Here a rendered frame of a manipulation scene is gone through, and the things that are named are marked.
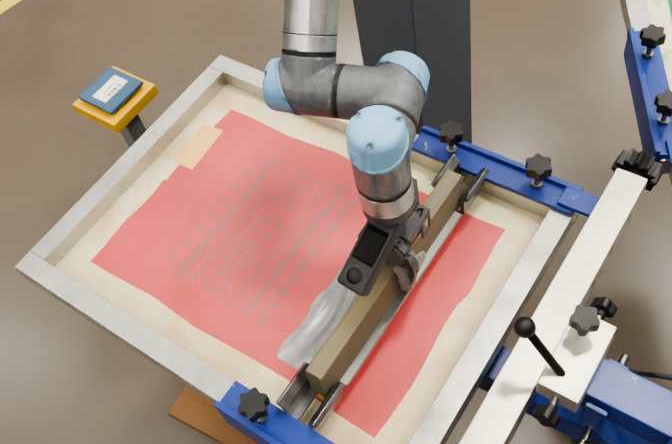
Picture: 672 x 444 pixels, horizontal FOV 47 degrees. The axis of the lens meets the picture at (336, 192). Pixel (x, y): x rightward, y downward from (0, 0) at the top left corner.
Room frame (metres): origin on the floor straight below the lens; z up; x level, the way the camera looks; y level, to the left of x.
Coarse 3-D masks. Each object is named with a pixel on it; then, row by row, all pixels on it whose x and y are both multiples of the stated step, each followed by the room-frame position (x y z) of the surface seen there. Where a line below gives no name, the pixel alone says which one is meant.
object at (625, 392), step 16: (608, 368) 0.38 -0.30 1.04; (624, 368) 0.37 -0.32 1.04; (592, 384) 0.36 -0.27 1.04; (608, 384) 0.36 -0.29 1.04; (624, 384) 0.35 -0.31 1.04; (640, 384) 0.34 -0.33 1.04; (656, 384) 0.34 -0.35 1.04; (592, 400) 0.34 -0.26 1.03; (608, 400) 0.33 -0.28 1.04; (624, 400) 0.33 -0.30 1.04; (640, 400) 0.32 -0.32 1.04; (656, 400) 0.32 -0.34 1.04; (608, 416) 0.33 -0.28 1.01; (624, 416) 0.31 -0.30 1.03; (640, 416) 0.30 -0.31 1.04; (656, 416) 0.30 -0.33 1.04; (640, 432) 0.29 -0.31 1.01; (656, 432) 0.28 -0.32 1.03
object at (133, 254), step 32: (160, 192) 0.94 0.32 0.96; (128, 224) 0.89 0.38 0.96; (160, 224) 0.87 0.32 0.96; (192, 224) 0.85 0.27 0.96; (96, 256) 0.83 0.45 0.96; (128, 256) 0.82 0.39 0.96; (160, 256) 0.80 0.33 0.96; (160, 288) 0.73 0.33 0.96; (192, 288) 0.72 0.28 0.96; (320, 288) 0.66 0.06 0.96; (192, 320) 0.66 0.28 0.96; (224, 320) 0.64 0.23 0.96; (288, 320) 0.61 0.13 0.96; (416, 320) 0.56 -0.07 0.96; (256, 352) 0.57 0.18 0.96; (384, 352) 0.52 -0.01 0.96; (416, 352) 0.51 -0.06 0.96; (352, 384) 0.48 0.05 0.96; (384, 384) 0.47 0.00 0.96; (352, 416) 0.43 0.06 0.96; (384, 416) 0.42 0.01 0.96
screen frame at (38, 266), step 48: (192, 96) 1.14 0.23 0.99; (144, 144) 1.04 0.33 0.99; (96, 192) 0.95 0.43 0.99; (48, 240) 0.87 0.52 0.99; (48, 288) 0.77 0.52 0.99; (528, 288) 0.55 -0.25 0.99; (144, 336) 0.63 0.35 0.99; (480, 336) 0.49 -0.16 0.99; (192, 384) 0.53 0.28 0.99; (432, 432) 0.37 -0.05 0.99
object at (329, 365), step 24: (432, 192) 0.72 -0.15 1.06; (456, 192) 0.72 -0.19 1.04; (432, 216) 0.67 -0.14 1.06; (432, 240) 0.66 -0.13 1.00; (384, 288) 0.57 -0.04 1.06; (360, 312) 0.54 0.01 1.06; (384, 312) 0.56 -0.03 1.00; (336, 336) 0.51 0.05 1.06; (360, 336) 0.52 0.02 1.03; (312, 360) 0.49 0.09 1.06; (336, 360) 0.48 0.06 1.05; (312, 384) 0.47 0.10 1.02
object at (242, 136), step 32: (224, 128) 1.06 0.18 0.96; (256, 128) 1.04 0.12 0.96; (224, 160) 0.98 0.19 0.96; (288, 160) 0.94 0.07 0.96; (320, 160) 0.92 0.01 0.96; (192, 192) 0.92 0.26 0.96; (352, 224) 0.77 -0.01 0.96; (480, 224) 0.70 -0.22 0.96; (320, 256) 0.72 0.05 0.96; (448, 256) 0.66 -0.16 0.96; (480, 256) 0.64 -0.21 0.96; (416, 288) 0.61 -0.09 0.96; (448, 288) 0.60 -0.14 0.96
